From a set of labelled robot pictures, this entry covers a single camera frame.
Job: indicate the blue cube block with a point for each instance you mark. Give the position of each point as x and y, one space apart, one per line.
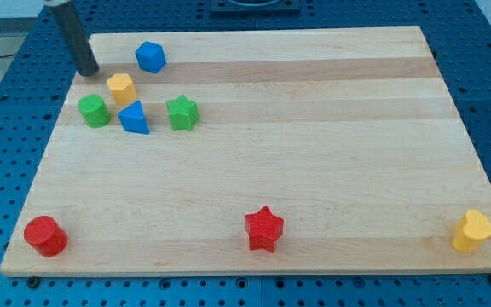
150 57

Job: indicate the yellow hexagon block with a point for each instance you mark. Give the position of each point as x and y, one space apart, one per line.
122 88

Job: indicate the green star block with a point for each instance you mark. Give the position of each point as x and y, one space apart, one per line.
183 113

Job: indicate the red star block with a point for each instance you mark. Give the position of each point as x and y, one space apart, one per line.
264 228

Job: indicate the light wooden board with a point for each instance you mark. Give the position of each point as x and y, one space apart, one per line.
350 135

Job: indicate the blue triangle block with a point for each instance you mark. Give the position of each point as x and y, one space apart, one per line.
133 119

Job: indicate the green cylinder block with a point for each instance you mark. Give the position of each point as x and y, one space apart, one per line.
94 111

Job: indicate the red cylinder block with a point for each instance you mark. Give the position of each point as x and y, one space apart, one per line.
45 236

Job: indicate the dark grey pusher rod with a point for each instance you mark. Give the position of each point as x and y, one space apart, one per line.
73 33

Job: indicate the yellow heart block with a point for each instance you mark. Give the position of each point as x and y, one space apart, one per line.
472 230

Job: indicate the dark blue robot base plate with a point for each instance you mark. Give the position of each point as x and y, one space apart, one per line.
224 7

